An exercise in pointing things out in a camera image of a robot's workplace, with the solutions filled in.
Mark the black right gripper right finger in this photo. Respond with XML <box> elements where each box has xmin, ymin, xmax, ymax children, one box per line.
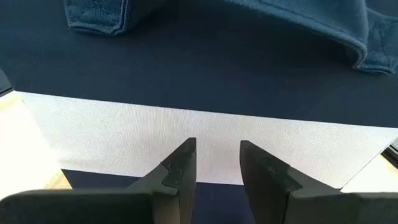
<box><xmin>239</xmin><ymin>139</ymin><xmax>398</xmax><ymax>224</ymax></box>

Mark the blue terry towel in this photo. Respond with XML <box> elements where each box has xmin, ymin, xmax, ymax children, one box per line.
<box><xmin>63</xmin><ymin>0</ymin><xmax>398</xmax><ymax>75</ymax></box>

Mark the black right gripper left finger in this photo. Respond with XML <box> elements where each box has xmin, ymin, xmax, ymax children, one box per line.
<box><xmin>0</xmin><ymin>138</ymin><xmax>197</xmax><ymax>224</ymax></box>

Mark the navy white-striped fabric basket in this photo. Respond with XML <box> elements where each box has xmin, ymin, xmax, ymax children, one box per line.
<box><xmin>0</xmin><ymin>0</ymin><xmax>398</xmax><ymax>224</ymax></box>

